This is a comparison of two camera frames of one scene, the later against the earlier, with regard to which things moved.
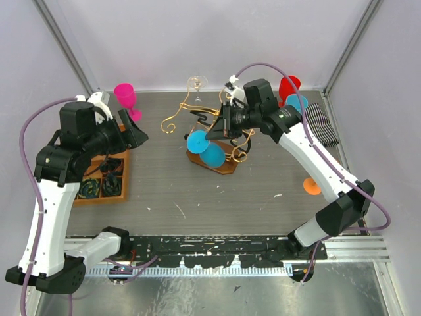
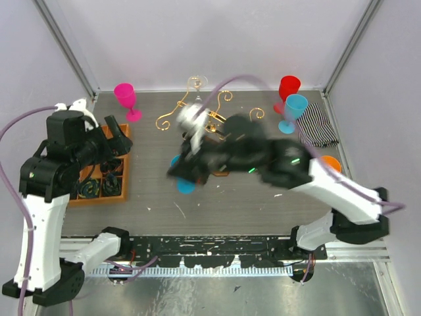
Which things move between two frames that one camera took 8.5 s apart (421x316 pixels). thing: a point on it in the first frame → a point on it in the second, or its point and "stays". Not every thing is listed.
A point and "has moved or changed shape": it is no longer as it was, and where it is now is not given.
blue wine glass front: x=212 y=154 has moved or changed shape
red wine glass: x=286 y=88 stays
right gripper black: x=223 y=128 → x=190 y=165
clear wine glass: x=198 y=82 stays
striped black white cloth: x=319 y=123 stays
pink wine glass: x=125 y=93 stays
